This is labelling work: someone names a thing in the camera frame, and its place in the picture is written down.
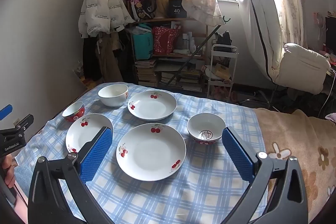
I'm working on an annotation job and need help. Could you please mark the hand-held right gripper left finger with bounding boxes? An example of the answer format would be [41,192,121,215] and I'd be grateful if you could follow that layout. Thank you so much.
[28,126,114,224]

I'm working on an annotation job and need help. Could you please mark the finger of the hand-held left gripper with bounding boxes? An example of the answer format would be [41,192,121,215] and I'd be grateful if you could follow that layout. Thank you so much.
[0,114,34,139]
[0,105,13,121]

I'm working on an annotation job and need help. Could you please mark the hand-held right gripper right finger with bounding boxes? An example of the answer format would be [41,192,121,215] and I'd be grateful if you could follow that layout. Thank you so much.
[222,127,309,224]

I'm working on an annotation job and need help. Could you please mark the white cherry print plate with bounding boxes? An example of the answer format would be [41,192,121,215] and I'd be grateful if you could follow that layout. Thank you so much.
[127,90,177,121]
[66,113,114,153]
[116,123,187,182]

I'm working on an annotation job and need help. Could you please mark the small red patterned bowl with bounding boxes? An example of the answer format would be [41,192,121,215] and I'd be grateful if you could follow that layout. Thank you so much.
[62,101,85,123]

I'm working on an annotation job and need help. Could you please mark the white bowl red symbol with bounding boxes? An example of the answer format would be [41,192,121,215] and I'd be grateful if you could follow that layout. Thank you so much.
[187,113,227,145]

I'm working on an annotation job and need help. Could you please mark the large white bowl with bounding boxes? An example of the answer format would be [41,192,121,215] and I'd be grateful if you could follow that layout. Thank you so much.
[98,84,129,107]

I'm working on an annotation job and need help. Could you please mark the person's left hand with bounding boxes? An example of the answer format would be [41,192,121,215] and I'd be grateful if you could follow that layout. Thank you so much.
[2,154,17,188]

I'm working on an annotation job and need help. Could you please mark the blue checked cloth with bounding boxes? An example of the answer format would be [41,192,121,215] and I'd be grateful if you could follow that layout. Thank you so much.
[14,81,271,224]

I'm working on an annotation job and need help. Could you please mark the brown flower blanket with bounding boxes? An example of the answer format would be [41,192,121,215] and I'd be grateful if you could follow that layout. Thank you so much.
[253,108,336,222]

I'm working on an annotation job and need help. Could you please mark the office chair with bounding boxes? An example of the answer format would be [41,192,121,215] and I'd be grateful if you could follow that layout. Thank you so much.
[241,82,283,112]

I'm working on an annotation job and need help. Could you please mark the white trolley cart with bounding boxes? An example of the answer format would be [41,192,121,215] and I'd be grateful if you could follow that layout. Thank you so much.
[207,44,238,103]

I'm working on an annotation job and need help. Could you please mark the brown hanging coat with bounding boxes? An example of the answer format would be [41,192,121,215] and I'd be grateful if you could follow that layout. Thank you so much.
[95,32,124,83]

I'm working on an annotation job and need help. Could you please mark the black metal rod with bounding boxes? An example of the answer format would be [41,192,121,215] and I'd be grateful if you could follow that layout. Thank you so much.
[167,25,221,86]

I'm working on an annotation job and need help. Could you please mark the black bag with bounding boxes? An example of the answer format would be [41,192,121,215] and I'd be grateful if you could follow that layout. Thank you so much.
[215,31,233,53]

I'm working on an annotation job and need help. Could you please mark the teal bag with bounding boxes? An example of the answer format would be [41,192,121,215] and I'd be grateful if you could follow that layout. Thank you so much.
[132,25,154,61]

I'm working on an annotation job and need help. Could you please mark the white bottles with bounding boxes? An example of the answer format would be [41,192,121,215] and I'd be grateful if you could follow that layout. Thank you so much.
[182,32,200,53]

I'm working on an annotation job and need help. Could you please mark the red patterned bag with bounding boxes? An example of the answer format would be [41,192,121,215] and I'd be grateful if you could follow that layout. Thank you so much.
[152,27,179,55]

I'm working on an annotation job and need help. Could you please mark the white hanging jacket black stripe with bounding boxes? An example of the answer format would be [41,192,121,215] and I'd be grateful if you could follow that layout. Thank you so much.
[234,0,287,83]

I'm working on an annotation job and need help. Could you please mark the wooden shelf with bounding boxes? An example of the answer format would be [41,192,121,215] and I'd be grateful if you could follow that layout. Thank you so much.
[125,17,211,91]

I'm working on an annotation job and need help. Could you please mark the black monitor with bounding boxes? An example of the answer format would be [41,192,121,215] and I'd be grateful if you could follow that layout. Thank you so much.
[325,17,336,54]

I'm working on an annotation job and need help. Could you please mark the colourful patterned bag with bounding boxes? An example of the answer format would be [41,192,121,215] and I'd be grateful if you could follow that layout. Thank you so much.
[129,0,158,21]

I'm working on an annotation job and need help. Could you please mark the black cardboard box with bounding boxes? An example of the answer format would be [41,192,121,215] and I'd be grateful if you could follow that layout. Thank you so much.
[168,0,188,19]

